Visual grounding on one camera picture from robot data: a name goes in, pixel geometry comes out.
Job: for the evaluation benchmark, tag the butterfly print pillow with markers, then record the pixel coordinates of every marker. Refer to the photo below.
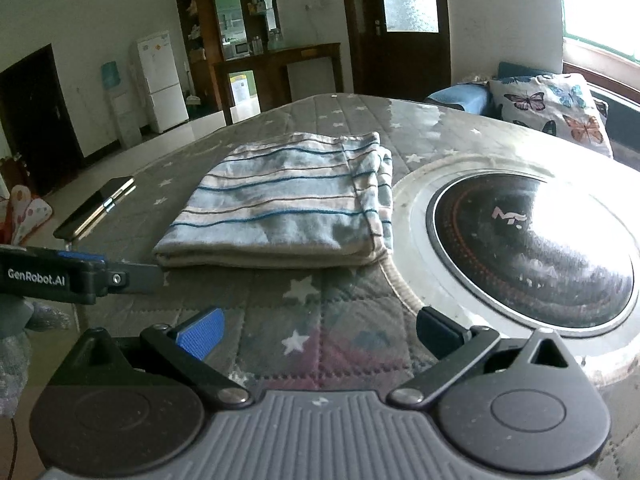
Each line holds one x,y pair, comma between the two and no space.
550,105

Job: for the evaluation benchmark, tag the white refrigerator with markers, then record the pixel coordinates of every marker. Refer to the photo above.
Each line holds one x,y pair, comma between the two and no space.
160,75

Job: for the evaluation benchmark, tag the round black induction cooktop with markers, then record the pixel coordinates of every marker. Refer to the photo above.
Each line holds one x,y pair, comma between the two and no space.
525,240

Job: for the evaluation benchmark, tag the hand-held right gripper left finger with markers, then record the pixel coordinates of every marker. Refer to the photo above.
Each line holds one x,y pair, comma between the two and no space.
200,332

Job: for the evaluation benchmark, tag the white water dispenser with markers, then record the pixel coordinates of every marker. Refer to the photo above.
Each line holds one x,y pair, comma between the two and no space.
122,115

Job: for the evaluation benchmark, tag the dark door with frosted glass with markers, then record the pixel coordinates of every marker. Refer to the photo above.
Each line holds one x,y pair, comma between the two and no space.
400,65

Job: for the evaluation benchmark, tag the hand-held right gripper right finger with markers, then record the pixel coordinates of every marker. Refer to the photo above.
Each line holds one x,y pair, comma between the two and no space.
440,332

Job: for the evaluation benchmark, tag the wooden sideboard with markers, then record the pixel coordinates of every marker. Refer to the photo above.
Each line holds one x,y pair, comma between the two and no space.
280,55

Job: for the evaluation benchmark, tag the blue striped shirt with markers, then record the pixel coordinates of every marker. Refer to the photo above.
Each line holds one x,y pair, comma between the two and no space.
280,205

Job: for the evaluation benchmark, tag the green framed window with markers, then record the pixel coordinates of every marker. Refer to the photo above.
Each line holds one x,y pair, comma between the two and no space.
600,0

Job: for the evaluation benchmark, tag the blue sofa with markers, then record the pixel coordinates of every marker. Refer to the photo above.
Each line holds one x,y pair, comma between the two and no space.
460,95

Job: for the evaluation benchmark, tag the wooden shelf unit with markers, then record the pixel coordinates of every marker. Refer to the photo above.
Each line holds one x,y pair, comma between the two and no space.
202,80

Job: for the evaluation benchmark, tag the smartphone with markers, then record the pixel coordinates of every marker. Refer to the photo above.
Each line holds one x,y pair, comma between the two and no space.
95,207

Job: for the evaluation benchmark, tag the dark wooden door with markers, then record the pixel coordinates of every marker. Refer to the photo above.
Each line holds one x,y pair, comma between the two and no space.
35,125

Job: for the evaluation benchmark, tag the microwave oven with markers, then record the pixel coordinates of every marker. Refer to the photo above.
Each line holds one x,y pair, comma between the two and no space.
237,50

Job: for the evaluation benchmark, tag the floral patterned cloth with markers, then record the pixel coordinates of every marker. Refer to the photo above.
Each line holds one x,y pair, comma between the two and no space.
30,212

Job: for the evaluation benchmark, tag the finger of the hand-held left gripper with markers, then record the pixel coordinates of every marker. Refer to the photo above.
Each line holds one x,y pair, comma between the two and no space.
137,278

